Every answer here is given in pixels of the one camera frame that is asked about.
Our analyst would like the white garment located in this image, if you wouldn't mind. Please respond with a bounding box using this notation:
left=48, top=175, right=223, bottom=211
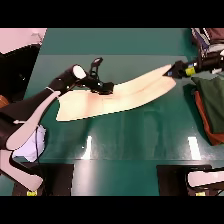
left=13, top=124, right=47, bottom=163

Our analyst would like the dark green garment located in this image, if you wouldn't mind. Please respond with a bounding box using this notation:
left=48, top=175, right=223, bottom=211
left=191, top=75, right=224, bottom=135

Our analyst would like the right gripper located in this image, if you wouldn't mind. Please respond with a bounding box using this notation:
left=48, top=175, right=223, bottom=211
left=172, top=60, right=189, bottom=80

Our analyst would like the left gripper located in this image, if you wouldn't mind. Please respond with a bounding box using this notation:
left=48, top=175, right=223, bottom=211
left=90, top=79, right=115, bottom=96

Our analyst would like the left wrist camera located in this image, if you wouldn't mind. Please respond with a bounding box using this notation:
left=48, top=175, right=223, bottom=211
left=87, top=57, right=104, bottom=83

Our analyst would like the brown garment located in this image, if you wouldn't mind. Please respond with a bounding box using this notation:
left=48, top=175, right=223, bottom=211
left=0, top=94, right=10, bottom=109

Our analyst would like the heap of clothes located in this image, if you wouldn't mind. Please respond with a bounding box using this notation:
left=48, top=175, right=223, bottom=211
left=190, top=27, right=224, bottom=60

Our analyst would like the cream T-shirt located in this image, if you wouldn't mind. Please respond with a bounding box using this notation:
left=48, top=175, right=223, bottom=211
left=55, top=64, right=177, bottom=122

